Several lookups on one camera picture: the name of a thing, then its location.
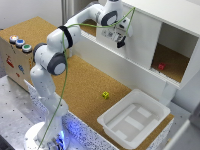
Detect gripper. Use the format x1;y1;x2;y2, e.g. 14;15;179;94
100;18;134;42

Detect white sliding door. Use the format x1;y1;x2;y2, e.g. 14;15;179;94
95;4;164;70

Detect yellow block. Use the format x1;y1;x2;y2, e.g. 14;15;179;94
102;91;110;100

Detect pink block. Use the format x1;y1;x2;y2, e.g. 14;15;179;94
158;62;166;71

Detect white cabinet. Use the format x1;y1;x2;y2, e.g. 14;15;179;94
69;0;200;108

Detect green button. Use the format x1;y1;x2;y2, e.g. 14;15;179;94
21;43;33;54

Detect white plastic box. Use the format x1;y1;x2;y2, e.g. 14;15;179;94
96;88;172;150

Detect blue button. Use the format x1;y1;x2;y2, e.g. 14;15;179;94
15;38;26;48

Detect red button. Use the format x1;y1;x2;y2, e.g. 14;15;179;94
8;34;19;45

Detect black door handle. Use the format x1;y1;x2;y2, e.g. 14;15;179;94
116;35;127;49

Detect green cable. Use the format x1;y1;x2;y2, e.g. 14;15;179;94
35;6;137;150

